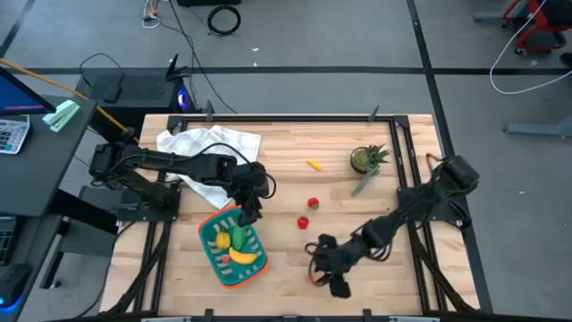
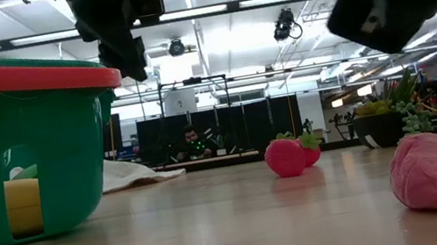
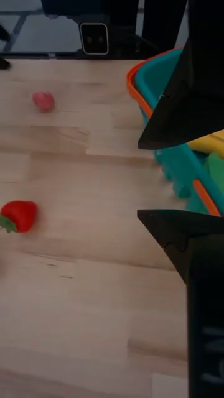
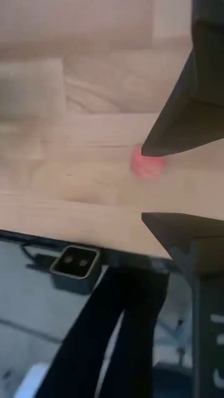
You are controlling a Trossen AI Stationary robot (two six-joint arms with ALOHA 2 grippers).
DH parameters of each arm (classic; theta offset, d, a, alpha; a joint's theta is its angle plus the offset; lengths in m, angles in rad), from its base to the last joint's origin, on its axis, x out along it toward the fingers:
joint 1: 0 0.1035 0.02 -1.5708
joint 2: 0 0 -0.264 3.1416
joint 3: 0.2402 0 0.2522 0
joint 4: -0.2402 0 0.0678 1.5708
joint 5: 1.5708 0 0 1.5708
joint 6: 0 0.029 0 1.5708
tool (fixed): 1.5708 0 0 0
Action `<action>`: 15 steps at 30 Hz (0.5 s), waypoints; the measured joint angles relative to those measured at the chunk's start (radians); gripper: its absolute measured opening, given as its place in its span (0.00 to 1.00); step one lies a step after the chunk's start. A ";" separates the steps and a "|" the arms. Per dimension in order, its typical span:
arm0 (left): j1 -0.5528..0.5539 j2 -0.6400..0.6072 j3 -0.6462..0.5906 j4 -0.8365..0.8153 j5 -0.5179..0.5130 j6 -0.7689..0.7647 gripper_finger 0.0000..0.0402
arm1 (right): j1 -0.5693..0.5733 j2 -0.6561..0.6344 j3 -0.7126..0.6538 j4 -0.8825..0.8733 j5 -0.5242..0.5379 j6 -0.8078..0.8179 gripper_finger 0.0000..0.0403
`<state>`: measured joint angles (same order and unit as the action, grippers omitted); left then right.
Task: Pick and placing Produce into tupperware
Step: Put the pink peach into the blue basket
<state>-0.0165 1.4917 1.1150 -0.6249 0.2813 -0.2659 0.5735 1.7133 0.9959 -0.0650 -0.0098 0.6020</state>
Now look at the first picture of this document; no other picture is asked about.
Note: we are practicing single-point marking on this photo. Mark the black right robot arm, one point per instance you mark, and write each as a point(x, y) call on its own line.
point(415, 205)

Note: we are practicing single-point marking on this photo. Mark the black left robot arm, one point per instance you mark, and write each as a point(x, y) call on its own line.
point(179, 163)

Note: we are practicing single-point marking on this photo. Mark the grey desk calculator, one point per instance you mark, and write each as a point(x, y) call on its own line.
point(13, 134)

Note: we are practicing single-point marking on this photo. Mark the grey desk foot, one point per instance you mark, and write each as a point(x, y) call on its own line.
point(536, 129)

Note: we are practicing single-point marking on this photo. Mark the mint green stapler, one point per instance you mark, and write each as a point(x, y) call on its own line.
point(62, 114)

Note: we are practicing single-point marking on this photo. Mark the black aluminium table frame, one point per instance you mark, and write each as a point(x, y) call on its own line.
point(290, 119)

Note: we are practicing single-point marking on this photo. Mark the yellow toy corn cob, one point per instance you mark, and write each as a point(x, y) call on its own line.
point(314, 165)

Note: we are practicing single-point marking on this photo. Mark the black computer tower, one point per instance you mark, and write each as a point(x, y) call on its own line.
point(134, 89)

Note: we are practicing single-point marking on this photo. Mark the small black device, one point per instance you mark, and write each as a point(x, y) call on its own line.
point(112, 94)

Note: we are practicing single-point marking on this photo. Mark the white grey checked cloth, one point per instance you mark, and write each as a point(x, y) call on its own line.
point(196, 141)

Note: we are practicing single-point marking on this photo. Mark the black keyboard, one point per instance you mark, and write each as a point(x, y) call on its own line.
point(5, 241)

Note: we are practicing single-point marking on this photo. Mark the computer monitor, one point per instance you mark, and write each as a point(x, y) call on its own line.
point(18, 96)

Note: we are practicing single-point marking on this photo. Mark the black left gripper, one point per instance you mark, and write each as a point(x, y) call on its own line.
point(250, 181)

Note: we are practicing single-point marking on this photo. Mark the yellow toy banana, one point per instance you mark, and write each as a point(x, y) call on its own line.
point(243, 258)

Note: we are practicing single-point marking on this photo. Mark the green toy vegetable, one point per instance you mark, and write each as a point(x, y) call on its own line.
point(239, 239)

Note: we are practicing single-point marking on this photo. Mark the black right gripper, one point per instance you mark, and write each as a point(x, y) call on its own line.
point(335, 259)

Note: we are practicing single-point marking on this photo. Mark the red toy strawberry with stem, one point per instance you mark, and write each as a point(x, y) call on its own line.
point(313, 202)

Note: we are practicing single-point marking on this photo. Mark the green basket with orange rim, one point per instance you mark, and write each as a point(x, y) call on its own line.
point(257, 268)

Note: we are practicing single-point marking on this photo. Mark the succulent plant in black pot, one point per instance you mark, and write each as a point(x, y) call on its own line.
point(364, 161)

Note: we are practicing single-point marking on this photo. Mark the black desk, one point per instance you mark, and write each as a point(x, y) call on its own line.
point(44, 170)

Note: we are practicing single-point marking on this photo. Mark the black computer mouse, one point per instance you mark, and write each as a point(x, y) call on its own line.
point(13, 282)

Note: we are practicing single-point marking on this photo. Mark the red black cart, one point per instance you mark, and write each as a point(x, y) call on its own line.
point(532, 42)

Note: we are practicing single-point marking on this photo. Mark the small red toy fruit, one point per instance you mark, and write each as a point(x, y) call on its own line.
point(303, 222)

